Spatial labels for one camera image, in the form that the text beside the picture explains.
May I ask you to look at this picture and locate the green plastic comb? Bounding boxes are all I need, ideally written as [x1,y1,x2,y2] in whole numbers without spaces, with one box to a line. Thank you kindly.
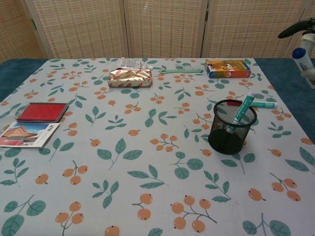
[157,64,205,75]

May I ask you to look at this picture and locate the woven bamboo screen panel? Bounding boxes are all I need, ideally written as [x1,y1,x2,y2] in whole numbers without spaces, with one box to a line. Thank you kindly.
[123,0,210,59]
[285,0,315,59]
[201,0,306,59]
[24,0,131,60]
[0,0,48,64]

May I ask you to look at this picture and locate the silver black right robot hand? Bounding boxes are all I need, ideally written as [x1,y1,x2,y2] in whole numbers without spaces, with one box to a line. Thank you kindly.
[277,19,315,89]

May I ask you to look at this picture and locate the clear plastic pouch packet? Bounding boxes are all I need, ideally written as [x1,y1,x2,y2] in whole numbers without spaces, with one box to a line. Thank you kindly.
[116,57,155,70]

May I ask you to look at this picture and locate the red wallet case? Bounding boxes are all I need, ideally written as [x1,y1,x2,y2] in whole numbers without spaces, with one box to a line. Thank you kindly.
[15,102,69,124]

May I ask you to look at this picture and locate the teal pen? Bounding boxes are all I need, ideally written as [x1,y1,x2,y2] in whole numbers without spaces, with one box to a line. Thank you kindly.
[230,91,259,126]

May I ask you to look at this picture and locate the orange blue cardboard box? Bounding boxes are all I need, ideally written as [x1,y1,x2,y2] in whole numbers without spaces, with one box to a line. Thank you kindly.
[204,59,252,80]

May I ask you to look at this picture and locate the palace picture postcard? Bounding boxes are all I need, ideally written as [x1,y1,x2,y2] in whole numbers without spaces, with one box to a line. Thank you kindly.
[0,121,61,148]

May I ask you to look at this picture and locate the gold red tissue pack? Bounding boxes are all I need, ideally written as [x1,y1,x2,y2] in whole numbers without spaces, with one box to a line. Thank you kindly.
[107,68,154,89]

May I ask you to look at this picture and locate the floral leaf berry tablecloth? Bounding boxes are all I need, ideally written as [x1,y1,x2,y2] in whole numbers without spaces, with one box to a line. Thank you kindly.
[0,57,315,236]

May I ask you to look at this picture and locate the black mesh pen cup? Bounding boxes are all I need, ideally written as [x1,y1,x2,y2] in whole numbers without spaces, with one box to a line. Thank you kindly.
[208,99,258,155]

